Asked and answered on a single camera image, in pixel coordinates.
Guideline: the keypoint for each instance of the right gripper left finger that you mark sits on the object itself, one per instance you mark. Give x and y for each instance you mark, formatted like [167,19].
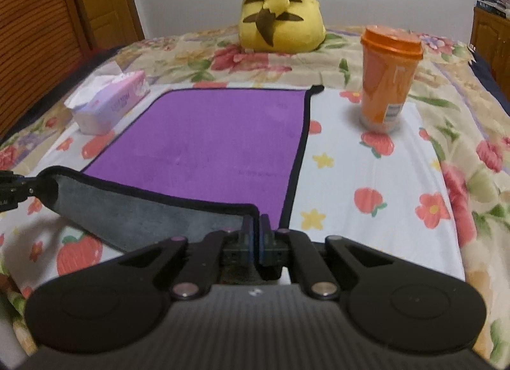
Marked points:
[208,258]

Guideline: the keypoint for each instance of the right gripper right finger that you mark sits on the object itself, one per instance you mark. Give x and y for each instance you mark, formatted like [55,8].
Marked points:
[293,250]

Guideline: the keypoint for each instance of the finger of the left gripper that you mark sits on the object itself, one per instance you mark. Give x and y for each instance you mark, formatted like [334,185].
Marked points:
[14,189]

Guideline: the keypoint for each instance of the purple and grey towel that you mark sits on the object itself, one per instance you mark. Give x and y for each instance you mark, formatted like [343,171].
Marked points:
[197,160]

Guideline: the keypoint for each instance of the pink tissue box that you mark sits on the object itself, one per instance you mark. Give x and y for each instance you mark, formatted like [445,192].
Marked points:
[100,104]

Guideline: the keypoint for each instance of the white fruit print cloth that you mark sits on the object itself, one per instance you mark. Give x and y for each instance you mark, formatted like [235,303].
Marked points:
[385,191]

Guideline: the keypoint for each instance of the wooden louvered wardrobe door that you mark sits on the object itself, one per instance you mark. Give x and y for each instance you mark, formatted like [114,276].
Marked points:
[42,41]

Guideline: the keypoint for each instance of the orange plastic cup with lid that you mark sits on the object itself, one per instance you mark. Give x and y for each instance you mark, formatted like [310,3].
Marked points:
[390,60]

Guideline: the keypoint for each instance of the floral bed blanket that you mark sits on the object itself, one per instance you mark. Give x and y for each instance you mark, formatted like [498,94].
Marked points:
[467,128]

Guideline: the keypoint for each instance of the yellow Pikachu plush toy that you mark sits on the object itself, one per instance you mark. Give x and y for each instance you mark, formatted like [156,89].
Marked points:
[281,26]

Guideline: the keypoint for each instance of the wooden sideboard cabinet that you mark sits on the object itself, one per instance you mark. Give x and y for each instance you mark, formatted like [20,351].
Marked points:
[490,37]

